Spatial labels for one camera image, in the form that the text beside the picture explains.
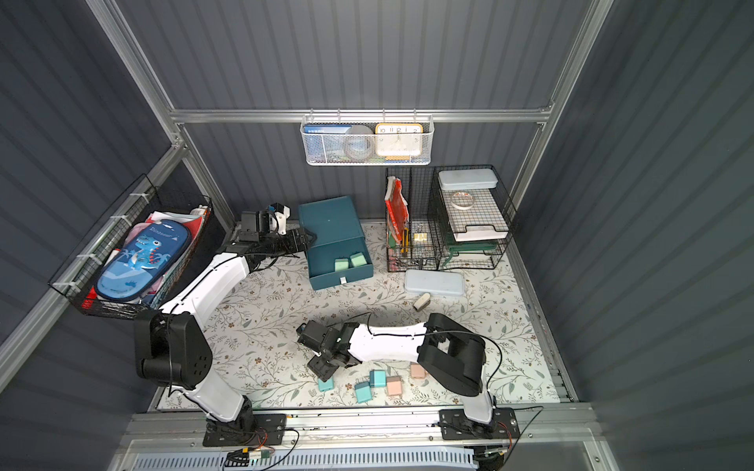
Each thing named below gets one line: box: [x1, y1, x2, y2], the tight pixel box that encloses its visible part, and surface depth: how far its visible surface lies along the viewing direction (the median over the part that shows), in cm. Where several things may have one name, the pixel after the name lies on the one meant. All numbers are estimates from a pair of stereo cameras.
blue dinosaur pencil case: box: [96, 218, 192, 302], surface depth 67 cm
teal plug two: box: [369, 368, 387, 388], surface depth 82 cm
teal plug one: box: [317, 375, 335, 392], surface depth 80 cm
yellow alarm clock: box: [375, 122, 425, 157], surface depth 91 cm
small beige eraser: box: [412, 292, 431, 312], surface depth 96 cm
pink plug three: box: [386, 375, 403, 397], surface depth 80 cm
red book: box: [384, 175, 410, 244], surface depth 110 cm
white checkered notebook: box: [441, 188, 510, 243], surface depth 96 cm
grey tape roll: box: [343, 124, 376, 161], surface depth 89 cm
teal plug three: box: [354, 381, 373, 404], surface depth 80 cm
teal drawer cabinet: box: [298, 195, 366, 249], surface depth 93 cm
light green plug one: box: [334, 258, 349, 272], surface depth 88 cm
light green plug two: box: [349, 252, 368, 267], surface depth 89 cm
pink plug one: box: [410, 364, 428, 380], surface depth 82 cm
